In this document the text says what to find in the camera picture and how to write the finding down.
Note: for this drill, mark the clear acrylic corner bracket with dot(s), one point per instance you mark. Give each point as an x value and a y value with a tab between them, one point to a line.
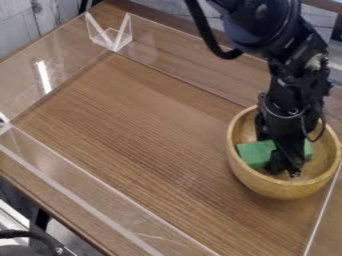
110	38

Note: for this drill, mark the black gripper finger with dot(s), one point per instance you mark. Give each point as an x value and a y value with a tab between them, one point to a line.
279	163
263	128

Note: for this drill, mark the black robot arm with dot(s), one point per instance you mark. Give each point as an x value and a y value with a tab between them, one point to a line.
271	28

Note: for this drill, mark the black metal table leg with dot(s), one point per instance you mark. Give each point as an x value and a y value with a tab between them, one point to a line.
42	219

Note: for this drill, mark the brown wooden bowl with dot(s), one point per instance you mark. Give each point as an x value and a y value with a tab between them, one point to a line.
281	186

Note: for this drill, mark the clear acrylic barrier wall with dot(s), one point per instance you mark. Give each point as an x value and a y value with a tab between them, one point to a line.
116	141

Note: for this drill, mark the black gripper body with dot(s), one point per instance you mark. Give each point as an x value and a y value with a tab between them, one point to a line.
291	129

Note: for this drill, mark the green rectangular block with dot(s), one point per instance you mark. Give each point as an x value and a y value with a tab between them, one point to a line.
256	153

